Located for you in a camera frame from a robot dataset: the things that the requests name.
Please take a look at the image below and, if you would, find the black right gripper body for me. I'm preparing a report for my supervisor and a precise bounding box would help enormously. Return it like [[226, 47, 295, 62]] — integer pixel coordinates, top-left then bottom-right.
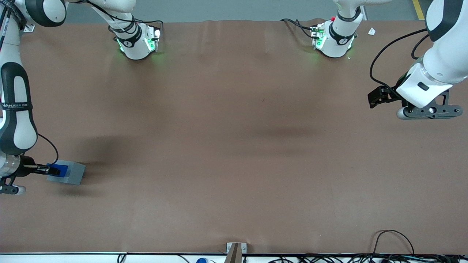
[[16, 156, 36, 178]]

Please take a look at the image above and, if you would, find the blue plastic part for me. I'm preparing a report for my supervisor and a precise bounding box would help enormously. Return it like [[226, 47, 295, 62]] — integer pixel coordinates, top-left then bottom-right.
[[47, 163, 69, 176]]

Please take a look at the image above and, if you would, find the gray base block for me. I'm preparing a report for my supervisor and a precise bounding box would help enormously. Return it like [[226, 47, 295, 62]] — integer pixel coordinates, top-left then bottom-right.
[[46, 160, 87, 186]]

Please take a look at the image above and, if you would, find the brown table mat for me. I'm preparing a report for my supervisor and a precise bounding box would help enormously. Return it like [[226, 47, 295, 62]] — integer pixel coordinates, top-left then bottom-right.
[[0, 19, 468, 255]]

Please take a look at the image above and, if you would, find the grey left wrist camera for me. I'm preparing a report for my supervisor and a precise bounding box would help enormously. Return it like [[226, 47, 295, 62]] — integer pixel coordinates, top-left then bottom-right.
[[396, 89, 464, 121]]

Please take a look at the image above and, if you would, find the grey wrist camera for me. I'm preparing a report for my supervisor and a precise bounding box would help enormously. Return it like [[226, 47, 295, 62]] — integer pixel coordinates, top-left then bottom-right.
[[0, 176, 27, 195], [396, 89, 464, 121]]

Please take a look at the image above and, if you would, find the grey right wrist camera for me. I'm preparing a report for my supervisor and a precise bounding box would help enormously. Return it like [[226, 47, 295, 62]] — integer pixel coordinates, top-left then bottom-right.
[[0, 176, 27, 195]]

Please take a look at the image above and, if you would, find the short black left arm cable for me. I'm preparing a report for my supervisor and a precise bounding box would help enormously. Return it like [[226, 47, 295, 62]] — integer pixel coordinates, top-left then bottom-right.
[[411, 34, 430, 60]]

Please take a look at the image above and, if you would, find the long black left arm cable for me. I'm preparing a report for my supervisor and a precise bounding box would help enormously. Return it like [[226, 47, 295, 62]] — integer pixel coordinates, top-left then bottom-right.
[[369, 28, 428, 96]]

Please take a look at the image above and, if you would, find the black left arm base cable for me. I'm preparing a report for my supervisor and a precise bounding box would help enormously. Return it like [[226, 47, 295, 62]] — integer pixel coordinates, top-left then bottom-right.
[[280, 18, 317, 39]]

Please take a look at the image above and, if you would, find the black arm base cable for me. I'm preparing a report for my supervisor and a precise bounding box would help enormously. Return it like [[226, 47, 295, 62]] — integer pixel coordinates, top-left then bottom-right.
[[88, 0, 164, 37], [280, 18, 317, 39]]

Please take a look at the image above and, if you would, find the black looped cable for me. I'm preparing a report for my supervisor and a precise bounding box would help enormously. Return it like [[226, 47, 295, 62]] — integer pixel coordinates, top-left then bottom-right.
[[371, 229, 416, 256]]

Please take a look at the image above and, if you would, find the black cable bundle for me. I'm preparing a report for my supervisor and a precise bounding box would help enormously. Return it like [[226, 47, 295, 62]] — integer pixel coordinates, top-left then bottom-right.
[[269, 254, 468, 263]]

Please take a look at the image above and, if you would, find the black right arm base cable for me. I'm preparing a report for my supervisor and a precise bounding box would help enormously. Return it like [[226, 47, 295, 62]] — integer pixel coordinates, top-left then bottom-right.
[[88, 0, 164, 37]]

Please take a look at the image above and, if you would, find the silver metal bracket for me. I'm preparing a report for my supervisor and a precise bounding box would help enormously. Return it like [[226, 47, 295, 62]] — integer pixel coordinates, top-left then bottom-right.
[[226, 242, 248, 255]]

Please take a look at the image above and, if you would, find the metal table clamp bracket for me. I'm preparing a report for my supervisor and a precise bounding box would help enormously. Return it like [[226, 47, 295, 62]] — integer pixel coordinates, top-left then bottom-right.
[[223, 243, 242, 263]]

